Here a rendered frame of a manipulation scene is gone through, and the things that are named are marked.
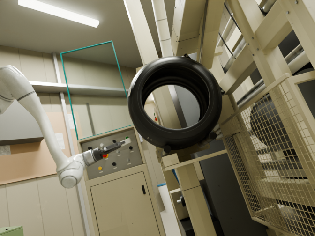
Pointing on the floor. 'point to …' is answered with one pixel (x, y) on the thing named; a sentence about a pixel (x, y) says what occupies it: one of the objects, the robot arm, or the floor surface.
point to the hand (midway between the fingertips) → (125, 142)
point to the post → (164, 93)
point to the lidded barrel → (165, 197)
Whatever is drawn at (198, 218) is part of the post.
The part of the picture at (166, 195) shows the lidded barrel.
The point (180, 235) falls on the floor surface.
